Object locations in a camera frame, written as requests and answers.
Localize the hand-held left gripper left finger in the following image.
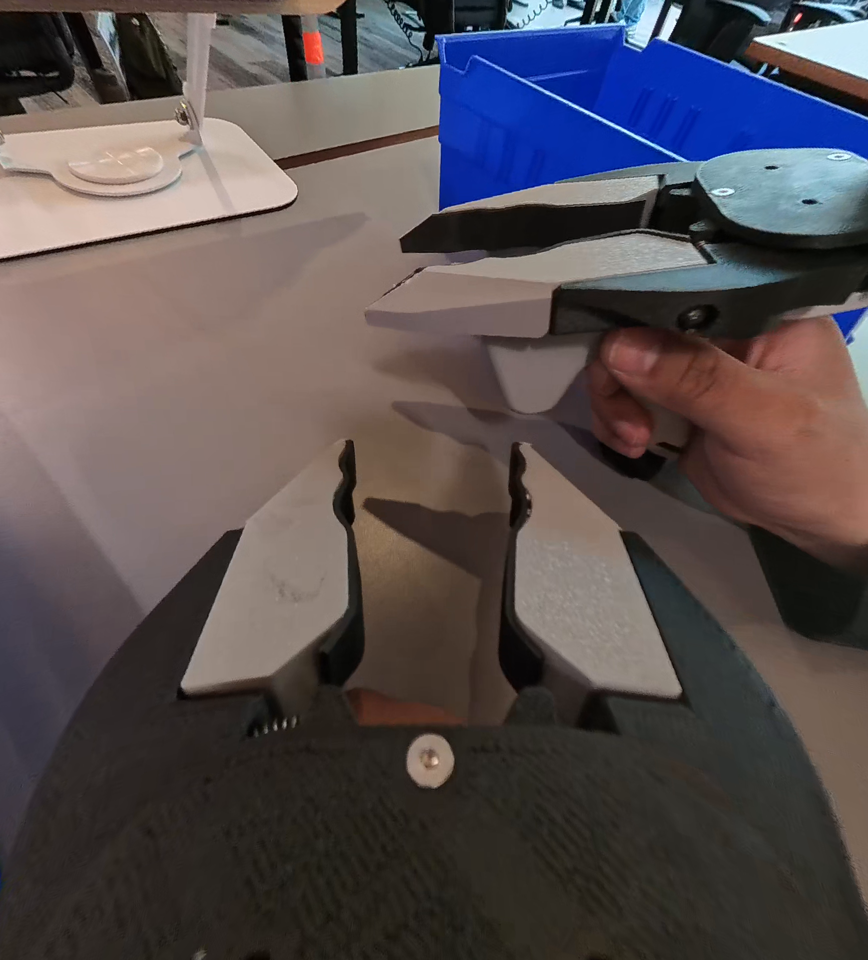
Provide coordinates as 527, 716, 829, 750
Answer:
179, 438, 366, 699

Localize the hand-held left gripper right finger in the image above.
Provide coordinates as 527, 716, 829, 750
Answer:
500, 441, 684, 702

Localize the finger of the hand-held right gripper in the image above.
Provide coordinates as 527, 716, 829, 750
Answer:
363, 228, 710, 340
398, 172, 669, 256

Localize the white background desk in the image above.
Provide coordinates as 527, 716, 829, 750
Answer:
745, 15, 868, 114

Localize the grey desk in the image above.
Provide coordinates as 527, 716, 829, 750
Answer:
0, 63, 868, 960

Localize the person's right hand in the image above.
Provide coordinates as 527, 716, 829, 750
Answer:
587, 318, 868, 579

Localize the white document stand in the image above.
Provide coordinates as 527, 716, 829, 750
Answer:
0, 0, 348, 262

